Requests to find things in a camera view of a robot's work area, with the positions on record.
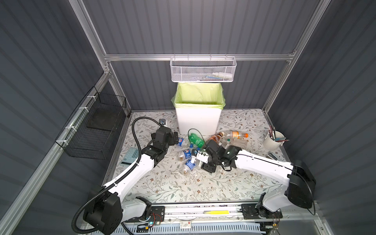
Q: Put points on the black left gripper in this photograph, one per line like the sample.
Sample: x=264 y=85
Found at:
x=172 y=141

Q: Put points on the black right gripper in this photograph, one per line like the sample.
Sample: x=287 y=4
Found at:
x=205 y=166

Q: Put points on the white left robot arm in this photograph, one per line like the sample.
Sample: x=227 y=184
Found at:
x=105 y=210

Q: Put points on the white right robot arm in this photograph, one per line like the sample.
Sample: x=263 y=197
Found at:
x=297 y=182

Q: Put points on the white plastic trash bin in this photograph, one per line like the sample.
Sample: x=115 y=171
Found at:
x=204 y=118

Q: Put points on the green bin liner bag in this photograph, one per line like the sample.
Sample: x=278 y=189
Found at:
x=199 y=95

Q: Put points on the brown cola bottle centre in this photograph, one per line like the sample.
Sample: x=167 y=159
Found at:
x=218 y=137

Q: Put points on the pepsi bottle upper left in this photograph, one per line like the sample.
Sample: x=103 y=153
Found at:
x=184 y=143

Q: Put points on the pepsi bottle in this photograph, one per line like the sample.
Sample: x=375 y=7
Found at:
x=187 y=167
x=183 y=155
x=184 y=143

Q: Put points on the clear bottle top right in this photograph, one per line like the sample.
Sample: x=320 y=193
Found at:
x=234 y=142

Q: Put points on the orange label bottle top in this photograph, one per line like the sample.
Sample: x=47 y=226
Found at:
x=230 y=134

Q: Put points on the pepsi bottle middle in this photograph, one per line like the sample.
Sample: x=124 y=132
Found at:
x=183 y=155

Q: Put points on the green bottle centre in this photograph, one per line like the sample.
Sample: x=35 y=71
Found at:
x=196 y=140

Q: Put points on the pepsi bottle lower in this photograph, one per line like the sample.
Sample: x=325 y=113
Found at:
x=187 y=167

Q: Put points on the metal clip tool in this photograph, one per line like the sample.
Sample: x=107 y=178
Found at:
x=272 y=156

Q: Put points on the white cup with pens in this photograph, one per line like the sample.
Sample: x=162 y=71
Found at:
x=274 y=139

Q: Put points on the white tube in basket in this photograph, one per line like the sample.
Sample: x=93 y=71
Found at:
x=223 y=75

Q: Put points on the white wire mesh basket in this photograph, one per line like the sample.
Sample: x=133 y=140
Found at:
x=200 y=69

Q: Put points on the black wire mesh basket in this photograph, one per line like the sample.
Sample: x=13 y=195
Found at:
x=94 y=127

